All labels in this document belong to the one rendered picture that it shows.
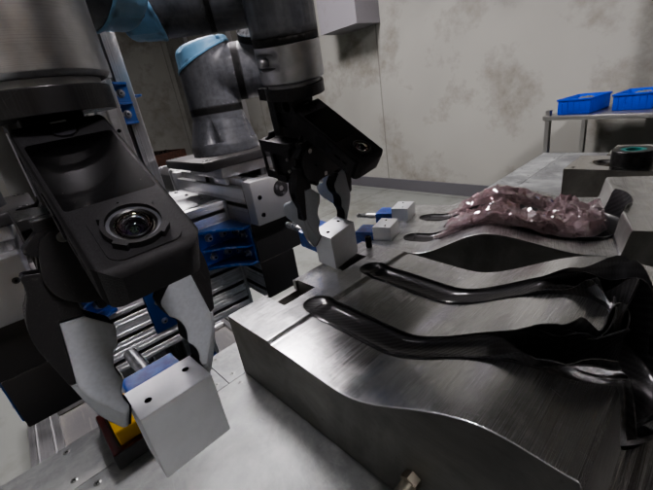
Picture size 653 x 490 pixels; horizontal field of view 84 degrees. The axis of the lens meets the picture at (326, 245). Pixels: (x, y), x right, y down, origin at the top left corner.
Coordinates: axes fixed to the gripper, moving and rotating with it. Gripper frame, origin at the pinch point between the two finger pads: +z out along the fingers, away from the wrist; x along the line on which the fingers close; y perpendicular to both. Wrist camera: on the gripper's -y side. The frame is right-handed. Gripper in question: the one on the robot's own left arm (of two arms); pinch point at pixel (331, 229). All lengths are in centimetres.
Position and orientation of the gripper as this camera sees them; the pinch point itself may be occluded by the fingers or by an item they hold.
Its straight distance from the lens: 52.8
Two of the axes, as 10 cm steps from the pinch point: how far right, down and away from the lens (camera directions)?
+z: 1.6, 8.2, 5.5
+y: -7.2, -2.9, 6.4
